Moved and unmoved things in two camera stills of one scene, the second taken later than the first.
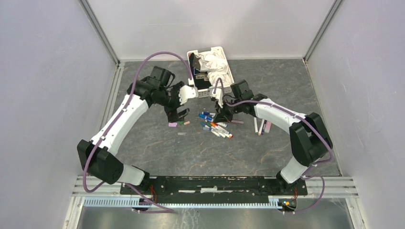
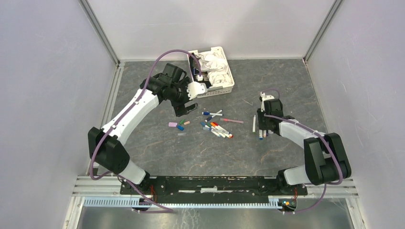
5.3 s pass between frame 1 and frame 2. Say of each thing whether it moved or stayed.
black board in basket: stayed
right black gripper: moved
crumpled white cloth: stayed
